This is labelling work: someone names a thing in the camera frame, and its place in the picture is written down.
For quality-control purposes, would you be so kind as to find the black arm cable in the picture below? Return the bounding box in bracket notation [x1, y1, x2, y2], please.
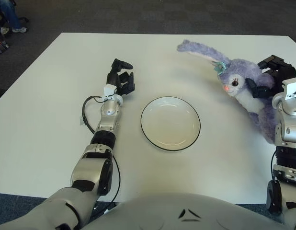
[271, 149, 278, 182]
[81, 95, 107, 134]

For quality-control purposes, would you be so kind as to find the black office chair base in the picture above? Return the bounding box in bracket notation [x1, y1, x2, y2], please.
[0, 7, 30, 24]

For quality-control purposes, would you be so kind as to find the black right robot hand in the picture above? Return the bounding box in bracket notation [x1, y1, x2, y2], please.
[248, 54, 296, 99]

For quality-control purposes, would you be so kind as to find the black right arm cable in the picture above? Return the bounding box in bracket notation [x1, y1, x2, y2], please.
[271, 149, 278, 182]

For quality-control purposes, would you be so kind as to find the white plate with black rim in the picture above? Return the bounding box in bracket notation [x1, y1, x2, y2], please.
[140, 96, 201, 152]

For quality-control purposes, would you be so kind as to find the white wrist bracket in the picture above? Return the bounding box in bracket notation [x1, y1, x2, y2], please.
[282, 78, 296, 101]
[103, 85, 118, 101]

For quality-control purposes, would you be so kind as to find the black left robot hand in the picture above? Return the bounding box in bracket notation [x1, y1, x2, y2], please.
[106, 58, 136, 95]

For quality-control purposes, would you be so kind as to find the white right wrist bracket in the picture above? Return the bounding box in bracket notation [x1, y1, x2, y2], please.
[282, 78, 296, 101]

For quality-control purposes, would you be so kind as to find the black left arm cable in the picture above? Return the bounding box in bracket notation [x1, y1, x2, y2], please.
[81, 95, 107, 134]

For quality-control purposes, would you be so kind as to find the purple plush rabbit doll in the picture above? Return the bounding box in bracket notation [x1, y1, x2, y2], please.
[176, 39, 283, 144]

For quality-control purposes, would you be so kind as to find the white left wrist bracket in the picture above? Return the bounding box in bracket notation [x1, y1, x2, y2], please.
[103, 85, 118, 101]

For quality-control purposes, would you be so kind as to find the grey robot torso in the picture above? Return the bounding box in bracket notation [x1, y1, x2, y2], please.
[78, 191, 289, 230]

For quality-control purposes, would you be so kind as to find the person's blue jeans leg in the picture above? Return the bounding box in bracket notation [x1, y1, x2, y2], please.
[0, 0, 22, 29]

